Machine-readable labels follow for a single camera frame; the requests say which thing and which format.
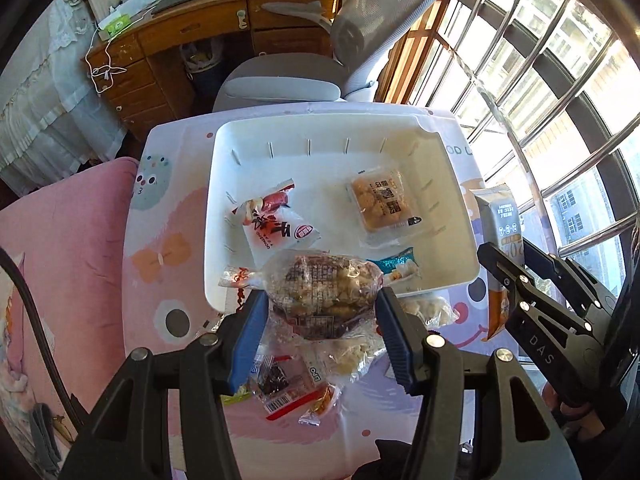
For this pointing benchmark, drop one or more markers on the grey cloth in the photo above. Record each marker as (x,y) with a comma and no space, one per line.
(45,435)

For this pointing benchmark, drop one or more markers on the red trimmed dark cookie packet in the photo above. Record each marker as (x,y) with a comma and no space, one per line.
(280,380)

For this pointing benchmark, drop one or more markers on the white lace cover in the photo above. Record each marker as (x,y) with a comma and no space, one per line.
(45,100)

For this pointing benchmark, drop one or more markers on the blue and white snack packet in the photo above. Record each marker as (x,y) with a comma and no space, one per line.
(400,266)

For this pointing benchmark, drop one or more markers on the cartoon printed tablecloth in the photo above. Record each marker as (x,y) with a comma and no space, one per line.
(165,270)

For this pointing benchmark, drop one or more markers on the white and red snack packet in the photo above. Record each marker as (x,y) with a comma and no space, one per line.
(270,227)

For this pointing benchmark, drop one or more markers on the clear packet of pale snack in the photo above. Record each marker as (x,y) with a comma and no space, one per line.
(430,310)

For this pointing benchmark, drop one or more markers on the pink bed blanket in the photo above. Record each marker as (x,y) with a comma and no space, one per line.
(65,240)

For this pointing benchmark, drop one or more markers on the white plastic bin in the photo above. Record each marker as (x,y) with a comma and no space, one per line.
(320,170)

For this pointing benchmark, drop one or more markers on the green tissue box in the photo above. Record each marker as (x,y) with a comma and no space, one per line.
(115,25)

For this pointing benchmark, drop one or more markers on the clear snack packet red print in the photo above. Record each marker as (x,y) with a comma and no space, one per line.
(235,282)

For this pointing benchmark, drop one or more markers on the person's dark clothing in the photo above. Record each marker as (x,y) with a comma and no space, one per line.
(390,460)

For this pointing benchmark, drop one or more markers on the clear packet of puffed snack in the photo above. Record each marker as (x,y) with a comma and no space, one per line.
(360,355)

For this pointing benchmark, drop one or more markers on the clear packet of brown nuts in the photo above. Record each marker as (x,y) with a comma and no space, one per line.
(320,285)

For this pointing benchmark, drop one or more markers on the metal window grille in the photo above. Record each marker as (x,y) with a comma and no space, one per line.
(550,85)

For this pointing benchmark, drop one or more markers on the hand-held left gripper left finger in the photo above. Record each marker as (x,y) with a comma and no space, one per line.
(247,340)

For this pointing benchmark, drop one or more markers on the green snack packet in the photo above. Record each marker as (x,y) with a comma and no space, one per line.
(235,398)

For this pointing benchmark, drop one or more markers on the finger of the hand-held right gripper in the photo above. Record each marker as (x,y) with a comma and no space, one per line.
(545,345)
(575,285)

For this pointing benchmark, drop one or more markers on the blue trash bin with bag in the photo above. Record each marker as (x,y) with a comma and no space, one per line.
(205,70)

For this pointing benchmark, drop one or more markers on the small yellow candy packet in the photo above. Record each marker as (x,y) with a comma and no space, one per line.
(320,402)

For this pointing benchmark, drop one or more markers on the clear packet of yellow pastry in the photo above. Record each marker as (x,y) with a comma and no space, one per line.
(382,202)

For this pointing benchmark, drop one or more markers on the wooden desk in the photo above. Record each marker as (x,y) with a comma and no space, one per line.
(200,25)

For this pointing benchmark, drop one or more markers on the grey office chair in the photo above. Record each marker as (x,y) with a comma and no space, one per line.
(350,25)

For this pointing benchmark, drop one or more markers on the person's right hand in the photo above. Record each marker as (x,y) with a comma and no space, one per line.
(570,415)

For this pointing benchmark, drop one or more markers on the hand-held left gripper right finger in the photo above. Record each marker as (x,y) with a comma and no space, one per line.
(395,340)

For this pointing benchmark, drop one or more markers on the cartoon printed pillow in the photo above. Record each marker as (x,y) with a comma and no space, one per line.
(10,360)

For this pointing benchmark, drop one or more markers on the orange and white snack packet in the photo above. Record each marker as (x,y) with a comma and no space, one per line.
(500,215)

